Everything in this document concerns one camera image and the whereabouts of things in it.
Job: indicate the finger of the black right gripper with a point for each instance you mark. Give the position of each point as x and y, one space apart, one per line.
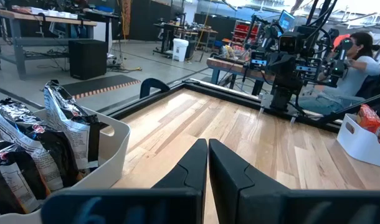
290 67
275 67

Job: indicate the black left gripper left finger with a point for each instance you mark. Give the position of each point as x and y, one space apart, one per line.
131 207

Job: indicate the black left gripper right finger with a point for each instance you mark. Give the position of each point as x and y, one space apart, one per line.
271 207

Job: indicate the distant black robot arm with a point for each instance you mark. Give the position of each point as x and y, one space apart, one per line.
338 62

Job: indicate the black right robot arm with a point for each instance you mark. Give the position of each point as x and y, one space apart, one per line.
282 93

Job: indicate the wooden workbench blue-grey legs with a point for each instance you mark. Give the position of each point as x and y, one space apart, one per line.
230 67

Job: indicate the bluish monitor screen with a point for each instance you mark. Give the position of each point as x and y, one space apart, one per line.
286 20

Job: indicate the red shelf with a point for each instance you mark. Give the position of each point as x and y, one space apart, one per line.
243 32

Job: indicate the person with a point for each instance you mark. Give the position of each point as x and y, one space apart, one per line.
355 77

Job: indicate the white plastic bin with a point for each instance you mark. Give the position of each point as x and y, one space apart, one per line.
115 155
358 144

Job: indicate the black office chair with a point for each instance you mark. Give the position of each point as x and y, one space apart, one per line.
375 84

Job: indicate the black partition panel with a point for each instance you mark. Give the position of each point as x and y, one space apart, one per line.
152 18
218 26

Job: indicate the distant wooden table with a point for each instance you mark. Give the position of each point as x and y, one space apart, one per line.
205 31

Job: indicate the white trash bin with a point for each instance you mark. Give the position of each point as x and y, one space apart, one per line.
180 49

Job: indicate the black standing desk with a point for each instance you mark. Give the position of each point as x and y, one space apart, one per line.
165 37

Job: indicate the black table clamp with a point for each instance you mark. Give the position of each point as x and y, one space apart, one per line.
152 85

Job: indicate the black hazard-striped floor mat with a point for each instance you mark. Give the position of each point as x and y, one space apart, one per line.
99 85

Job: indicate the black floor cabinet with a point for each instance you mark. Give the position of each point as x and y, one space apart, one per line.
88 59

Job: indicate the wooden workbench grey legs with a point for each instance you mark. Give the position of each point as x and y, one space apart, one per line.
37 18

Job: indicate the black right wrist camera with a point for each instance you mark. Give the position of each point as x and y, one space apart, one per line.
289 43

